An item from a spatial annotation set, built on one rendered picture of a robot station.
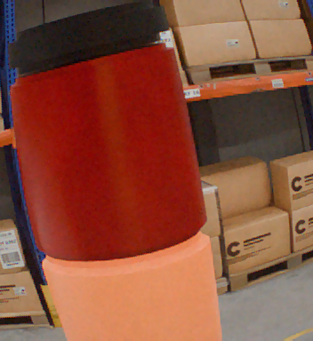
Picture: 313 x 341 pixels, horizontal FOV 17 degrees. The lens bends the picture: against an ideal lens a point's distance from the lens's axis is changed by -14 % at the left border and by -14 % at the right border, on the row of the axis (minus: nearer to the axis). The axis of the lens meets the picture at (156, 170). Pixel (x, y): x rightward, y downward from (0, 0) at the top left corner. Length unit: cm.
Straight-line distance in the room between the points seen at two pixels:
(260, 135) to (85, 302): 938
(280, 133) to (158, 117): 946
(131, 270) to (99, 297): 1
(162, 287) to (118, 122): 5
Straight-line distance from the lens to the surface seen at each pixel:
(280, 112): 974
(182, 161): 30
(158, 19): 30
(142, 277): 29
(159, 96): 29
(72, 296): 30
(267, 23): 833
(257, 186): 884
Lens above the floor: 234
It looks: 9 degrees down
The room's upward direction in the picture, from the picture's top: 10 degrees counter-clockwise
